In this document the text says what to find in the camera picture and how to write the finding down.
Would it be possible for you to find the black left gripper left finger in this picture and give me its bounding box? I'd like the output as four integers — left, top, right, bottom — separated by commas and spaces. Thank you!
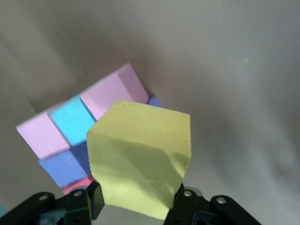
0, 180, 105, 225

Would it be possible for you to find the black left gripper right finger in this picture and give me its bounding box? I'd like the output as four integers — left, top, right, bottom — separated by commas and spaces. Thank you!
164, 184, 261, 225

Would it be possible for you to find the red foam cube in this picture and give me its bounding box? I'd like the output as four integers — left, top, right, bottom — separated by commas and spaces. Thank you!
62, 175, 95, 195

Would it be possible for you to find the purple foam cube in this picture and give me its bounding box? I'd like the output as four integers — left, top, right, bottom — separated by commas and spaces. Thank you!
147, 95, 163, 108
38, 140, 92, 188

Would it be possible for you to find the yellow foam cube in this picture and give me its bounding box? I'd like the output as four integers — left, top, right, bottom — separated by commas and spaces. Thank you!
86, 99, 193, 221

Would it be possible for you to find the pink foam cube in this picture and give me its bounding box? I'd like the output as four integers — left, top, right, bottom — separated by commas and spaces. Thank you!
80, 62, 150, 120
15, 112, 71, 160

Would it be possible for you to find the light blue foam cube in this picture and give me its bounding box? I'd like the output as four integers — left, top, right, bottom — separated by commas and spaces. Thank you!
49, 95, 97, 146

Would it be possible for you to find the brown table cover sheet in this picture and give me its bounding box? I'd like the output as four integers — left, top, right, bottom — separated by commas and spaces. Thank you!
0, 0, 300, 225

